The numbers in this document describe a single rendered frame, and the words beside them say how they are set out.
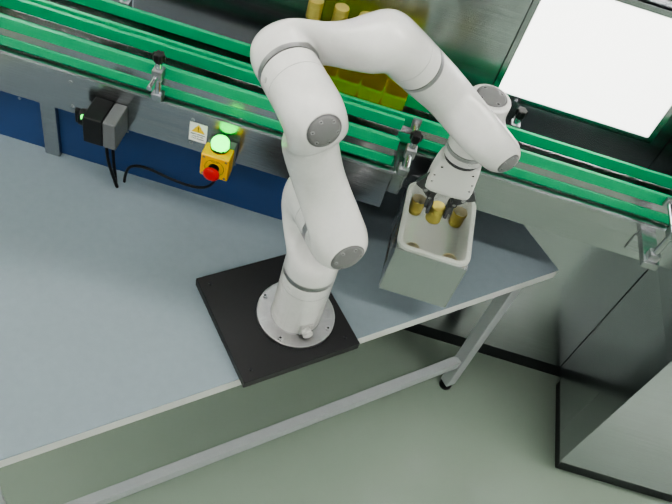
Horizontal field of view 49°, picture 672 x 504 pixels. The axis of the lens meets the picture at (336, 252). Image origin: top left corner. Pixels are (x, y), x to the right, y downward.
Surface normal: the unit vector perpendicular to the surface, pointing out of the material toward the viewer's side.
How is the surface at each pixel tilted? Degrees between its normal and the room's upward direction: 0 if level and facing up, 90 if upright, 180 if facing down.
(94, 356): 0
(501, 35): 90
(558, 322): 90
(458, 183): 91
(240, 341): 1
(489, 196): 90
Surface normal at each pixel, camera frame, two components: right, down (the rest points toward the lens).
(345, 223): 0.43, 0.39
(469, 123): -0.12, 0.35
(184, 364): 0.21, -0.61
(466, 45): -0.20, 0.73
